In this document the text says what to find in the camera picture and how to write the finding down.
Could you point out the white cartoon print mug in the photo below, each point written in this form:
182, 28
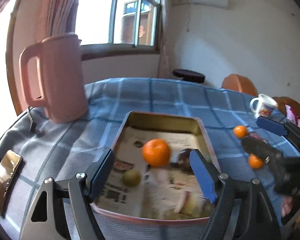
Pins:
265, 107

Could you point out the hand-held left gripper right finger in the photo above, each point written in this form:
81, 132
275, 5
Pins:
202, 177

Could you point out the blue checked tablecloth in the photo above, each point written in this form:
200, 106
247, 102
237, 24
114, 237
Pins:
165, 100

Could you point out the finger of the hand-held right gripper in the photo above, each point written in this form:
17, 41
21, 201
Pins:
270, 126
260, 148

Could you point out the sliding glass window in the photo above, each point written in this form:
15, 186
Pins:
95, 17

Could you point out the pale sheer curtain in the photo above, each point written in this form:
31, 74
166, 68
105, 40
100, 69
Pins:
165, 30

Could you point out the red window sticker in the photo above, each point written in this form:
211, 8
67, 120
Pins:
141, 31

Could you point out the pink floral cushion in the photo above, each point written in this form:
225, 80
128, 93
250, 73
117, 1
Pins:
292, 113

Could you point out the medium mandarin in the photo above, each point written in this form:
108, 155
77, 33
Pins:
255, 161

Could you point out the large mandarin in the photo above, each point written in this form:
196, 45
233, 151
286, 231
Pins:
156, 153

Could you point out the printed paper leaflet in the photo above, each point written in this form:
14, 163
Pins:
130, 142

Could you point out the white air conditioner pipe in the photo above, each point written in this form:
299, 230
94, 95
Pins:
188, 22

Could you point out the pink electric kettle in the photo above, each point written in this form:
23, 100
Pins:
60, 80

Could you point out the purple passion fruit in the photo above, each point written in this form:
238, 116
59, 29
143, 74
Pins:
185, 155

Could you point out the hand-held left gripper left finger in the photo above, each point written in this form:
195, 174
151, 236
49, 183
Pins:
101, 177

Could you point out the smartphone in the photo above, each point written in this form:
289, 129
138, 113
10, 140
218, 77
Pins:
5, 180

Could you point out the yellow longan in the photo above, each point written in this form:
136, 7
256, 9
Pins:
131, 178

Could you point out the person's right hand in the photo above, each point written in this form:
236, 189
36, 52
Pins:
289, 205

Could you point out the dark round stool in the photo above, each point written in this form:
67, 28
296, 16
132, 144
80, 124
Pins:
188, 75

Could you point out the small oval mandarin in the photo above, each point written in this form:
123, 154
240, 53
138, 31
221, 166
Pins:
240, 131

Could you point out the brown leather sofa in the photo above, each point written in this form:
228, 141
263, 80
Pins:
287, 101

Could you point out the pink curtain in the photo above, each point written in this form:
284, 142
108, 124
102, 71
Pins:
57, 5

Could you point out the pink metal tin box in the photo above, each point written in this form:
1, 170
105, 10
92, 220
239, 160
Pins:
162, 120

